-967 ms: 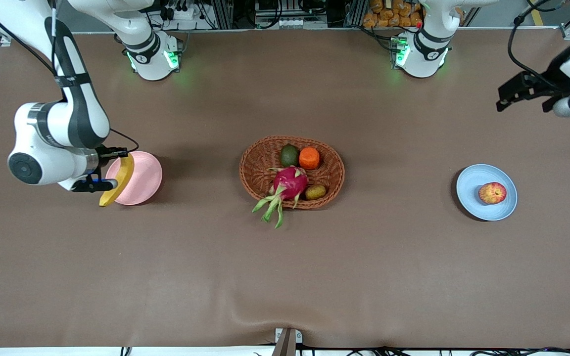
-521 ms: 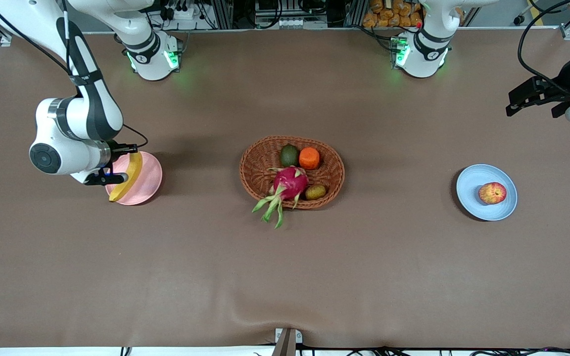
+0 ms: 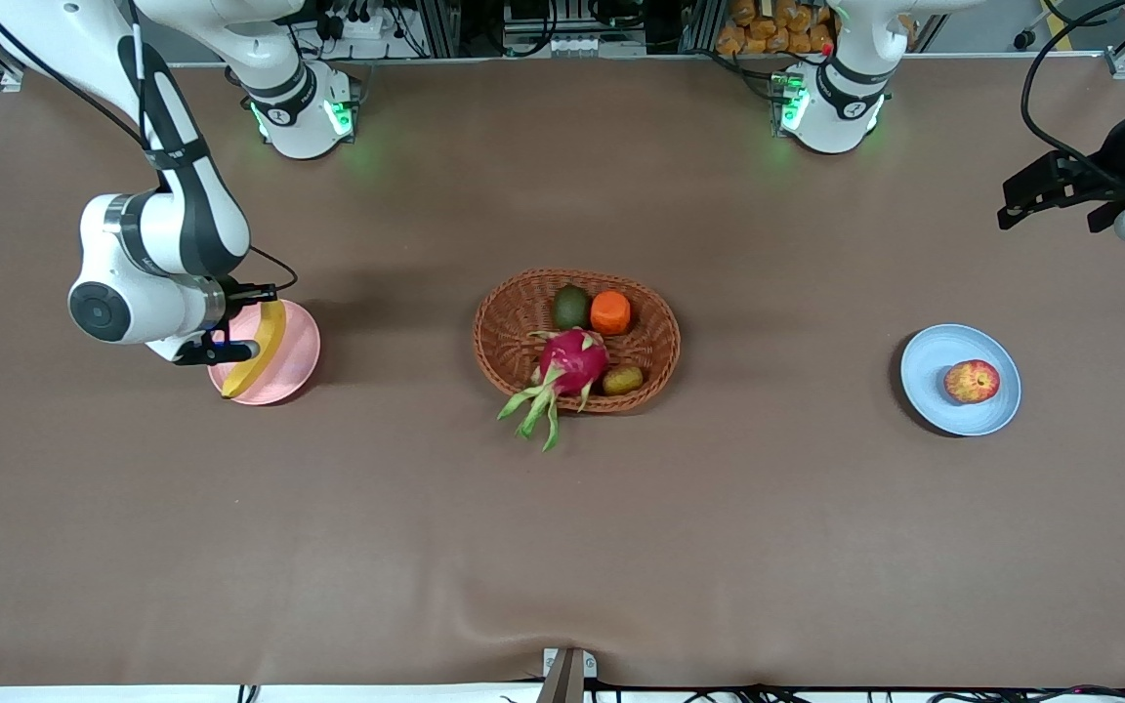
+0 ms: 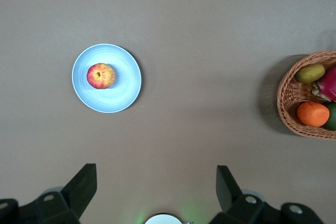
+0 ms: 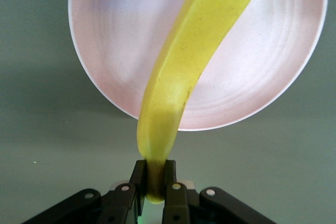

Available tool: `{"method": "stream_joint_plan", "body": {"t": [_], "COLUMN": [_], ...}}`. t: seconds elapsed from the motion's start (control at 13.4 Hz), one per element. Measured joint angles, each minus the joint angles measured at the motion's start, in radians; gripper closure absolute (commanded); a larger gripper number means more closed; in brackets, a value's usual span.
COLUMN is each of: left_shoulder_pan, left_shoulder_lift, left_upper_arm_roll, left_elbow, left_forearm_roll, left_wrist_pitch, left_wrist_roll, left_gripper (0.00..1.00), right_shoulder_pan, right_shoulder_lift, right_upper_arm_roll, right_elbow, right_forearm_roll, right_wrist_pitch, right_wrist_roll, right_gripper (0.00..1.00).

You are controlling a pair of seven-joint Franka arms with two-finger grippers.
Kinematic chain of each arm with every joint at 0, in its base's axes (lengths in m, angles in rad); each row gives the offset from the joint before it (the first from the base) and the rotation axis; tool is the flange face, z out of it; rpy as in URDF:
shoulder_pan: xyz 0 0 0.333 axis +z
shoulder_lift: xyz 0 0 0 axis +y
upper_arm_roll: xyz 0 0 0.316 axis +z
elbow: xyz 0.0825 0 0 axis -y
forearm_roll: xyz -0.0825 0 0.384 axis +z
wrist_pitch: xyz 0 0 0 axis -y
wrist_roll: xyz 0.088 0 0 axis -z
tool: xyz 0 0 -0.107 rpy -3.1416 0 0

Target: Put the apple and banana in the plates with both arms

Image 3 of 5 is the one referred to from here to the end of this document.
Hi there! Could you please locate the pink plate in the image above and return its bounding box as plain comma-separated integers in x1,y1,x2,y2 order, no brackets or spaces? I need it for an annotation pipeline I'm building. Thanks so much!
207,298,322,406

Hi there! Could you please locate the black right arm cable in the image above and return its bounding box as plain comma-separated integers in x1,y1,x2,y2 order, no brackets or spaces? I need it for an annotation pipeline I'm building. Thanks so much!
0,0,300,294

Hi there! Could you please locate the orange tangerine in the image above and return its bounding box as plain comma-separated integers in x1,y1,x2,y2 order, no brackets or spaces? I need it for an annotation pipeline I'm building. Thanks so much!
590,291,633,337

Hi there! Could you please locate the pink dragon fruit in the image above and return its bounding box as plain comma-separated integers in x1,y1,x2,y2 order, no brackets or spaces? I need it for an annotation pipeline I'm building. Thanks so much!
497,328,610,453

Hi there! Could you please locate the red yellow apple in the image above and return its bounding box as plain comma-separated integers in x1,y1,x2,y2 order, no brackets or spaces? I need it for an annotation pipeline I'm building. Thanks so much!
944,359,1002,406

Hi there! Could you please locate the grey electronics box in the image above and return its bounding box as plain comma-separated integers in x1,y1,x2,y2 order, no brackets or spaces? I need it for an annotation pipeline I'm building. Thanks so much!
502,0,648,58

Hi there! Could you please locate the brown table cloth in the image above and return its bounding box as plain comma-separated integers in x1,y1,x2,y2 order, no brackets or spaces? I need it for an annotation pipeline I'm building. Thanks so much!
0,54,1125,690

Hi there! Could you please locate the brown wicker basket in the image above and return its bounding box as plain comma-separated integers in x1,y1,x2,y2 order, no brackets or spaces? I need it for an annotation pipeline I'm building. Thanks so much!
472,268,682,414

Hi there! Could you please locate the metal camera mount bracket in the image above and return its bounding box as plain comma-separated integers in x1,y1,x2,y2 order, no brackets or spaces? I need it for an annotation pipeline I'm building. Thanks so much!
535,647,599,703

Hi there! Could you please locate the green avocado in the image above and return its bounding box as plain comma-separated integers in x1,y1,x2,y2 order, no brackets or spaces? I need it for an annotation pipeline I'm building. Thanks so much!
552,286,591,331

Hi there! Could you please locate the yellow banana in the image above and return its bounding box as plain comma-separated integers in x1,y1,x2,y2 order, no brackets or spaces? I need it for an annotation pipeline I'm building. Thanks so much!
221,300,288,400

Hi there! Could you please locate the orange bread bag pile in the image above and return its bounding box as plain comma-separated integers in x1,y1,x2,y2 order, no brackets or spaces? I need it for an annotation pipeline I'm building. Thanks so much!
716,0,835,57

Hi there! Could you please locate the blue plate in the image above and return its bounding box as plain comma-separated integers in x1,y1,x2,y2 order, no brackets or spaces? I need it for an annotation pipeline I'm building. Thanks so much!
900,323,1022,437

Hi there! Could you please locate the white power strip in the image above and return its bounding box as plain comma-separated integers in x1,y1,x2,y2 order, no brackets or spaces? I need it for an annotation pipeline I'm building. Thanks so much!
313,0,397,42

